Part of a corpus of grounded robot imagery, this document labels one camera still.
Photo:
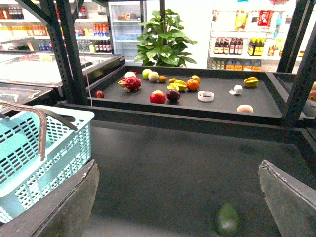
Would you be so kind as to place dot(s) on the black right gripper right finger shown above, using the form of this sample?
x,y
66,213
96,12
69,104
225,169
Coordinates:
x,y
291,202

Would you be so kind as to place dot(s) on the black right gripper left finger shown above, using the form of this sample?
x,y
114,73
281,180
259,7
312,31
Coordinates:
x,y
64,212

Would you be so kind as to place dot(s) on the light blue plastic basket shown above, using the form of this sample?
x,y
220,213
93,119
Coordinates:
x,y
24,178

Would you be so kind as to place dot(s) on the red yellow mango fruit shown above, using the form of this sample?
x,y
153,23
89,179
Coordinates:
x,y
196,78

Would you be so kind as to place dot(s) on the green avocado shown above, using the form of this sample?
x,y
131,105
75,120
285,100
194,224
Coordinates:
x,y
227,220

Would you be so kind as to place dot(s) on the pale peach fruit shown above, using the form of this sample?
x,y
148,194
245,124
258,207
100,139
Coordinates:
x,y
245,108

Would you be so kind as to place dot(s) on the small red apple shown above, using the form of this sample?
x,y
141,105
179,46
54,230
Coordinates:
x,y
99,94

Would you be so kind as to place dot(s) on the white paper roll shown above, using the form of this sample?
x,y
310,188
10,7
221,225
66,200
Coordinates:
x,y
237,90

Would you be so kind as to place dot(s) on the yellow starfruit right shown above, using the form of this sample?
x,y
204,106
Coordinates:
x,y
251,82

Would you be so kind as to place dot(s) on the yellow starfruit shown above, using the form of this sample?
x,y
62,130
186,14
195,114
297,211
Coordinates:
x,y
178,85
251,82

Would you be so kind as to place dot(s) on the black fruit display tray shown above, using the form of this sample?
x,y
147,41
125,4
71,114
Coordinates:
x,y
268,98

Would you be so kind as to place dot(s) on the glass chest freezer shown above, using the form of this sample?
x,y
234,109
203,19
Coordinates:
x,y
24,78

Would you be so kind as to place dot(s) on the pink dragon fruit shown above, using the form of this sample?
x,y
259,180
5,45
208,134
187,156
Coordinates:
x,y
131,83

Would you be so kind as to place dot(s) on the red apple on shelf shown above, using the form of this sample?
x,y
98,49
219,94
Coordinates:
x,y
158,97

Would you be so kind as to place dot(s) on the white and red fruit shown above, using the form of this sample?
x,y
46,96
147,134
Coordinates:
x,y
129,74

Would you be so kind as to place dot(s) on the orange fruit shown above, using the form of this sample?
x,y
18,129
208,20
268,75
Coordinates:
x,y
192,85

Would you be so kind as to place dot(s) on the dark purple plum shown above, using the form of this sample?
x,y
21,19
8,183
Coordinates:
x,y
173,95

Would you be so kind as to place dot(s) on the green apple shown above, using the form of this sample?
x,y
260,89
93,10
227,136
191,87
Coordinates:
x,y
145,73

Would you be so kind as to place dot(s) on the beige melon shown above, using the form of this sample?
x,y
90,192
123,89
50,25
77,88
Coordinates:
x,y
153,76

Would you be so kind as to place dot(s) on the yellow starfruit centre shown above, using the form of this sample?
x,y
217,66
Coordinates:
x,y
178,85

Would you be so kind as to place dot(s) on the brown kiwi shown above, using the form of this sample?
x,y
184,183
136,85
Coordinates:
x,y
162,79

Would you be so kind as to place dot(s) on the small yellow-brown fruit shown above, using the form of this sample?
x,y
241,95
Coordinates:
x,y
173,80

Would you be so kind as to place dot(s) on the green potted plant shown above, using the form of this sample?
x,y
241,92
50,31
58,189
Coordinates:
x,y
163,42

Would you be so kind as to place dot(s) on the glass door refrigerator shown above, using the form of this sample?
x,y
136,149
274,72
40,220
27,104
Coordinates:
x,y
125,18

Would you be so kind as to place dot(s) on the brown basket handle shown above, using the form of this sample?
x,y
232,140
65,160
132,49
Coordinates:
x,y
41,113

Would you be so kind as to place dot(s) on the black metal rack post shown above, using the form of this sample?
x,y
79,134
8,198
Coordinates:
x,y
63,39

